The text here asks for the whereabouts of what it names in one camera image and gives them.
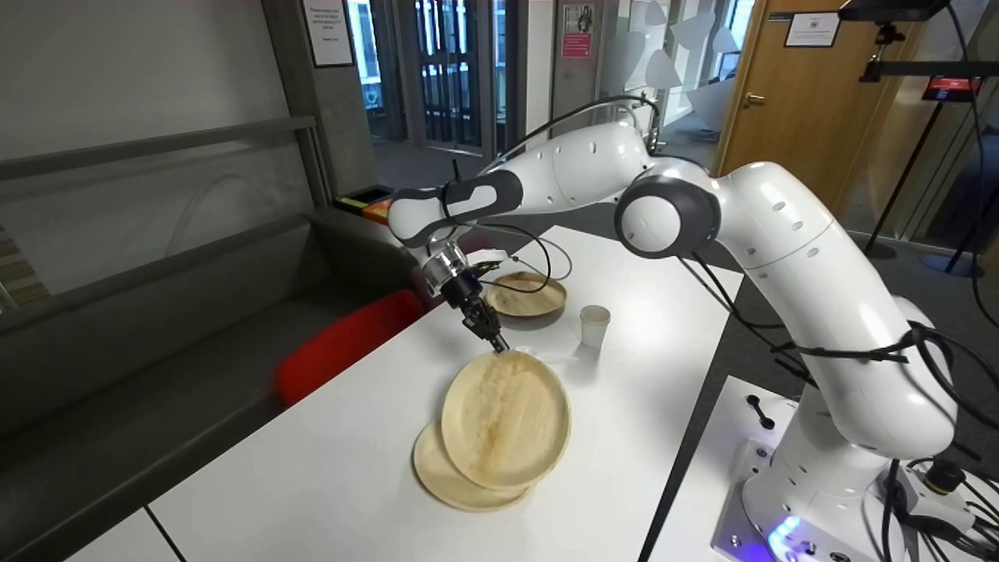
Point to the black device red light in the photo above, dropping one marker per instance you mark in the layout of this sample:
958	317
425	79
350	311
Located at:
954	89

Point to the pale round palm-leaf plate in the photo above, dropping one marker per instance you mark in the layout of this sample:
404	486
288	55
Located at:
505	422
443	486

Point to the white paper cup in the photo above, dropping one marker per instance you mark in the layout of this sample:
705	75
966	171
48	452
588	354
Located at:
596	330

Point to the red seat cushion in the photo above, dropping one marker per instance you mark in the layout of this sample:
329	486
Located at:
346	344

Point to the black tripod stand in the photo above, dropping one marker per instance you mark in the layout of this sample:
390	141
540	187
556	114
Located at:
917	69

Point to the pink paper sign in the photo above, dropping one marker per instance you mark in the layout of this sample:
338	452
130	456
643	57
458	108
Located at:
578	44

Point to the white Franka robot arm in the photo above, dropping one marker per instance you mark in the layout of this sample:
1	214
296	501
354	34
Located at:
790	239

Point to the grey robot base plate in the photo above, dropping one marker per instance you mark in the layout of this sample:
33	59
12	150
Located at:
752	532

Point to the dark glass double door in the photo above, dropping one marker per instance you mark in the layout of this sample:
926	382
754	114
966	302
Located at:
448	73

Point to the wood-grain palm-leaf plate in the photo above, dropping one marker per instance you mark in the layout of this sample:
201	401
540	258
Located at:
528	298

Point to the black bin lid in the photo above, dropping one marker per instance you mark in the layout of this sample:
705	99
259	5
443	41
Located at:
360	195

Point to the metal glass railing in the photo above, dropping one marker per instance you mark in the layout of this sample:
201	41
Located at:
157	146

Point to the orange bin lid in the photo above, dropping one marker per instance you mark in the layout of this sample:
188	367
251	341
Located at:
376	204

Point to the white door sign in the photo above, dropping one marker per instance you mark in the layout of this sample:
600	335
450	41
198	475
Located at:
812	29

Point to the dark grey sofa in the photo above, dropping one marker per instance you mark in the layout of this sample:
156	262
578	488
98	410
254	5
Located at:
157	384

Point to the white wall poster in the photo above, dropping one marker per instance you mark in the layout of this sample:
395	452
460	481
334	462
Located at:
329	32

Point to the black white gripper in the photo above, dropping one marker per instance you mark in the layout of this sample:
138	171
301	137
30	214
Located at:
474	298

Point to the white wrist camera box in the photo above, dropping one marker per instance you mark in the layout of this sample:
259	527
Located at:
437	269

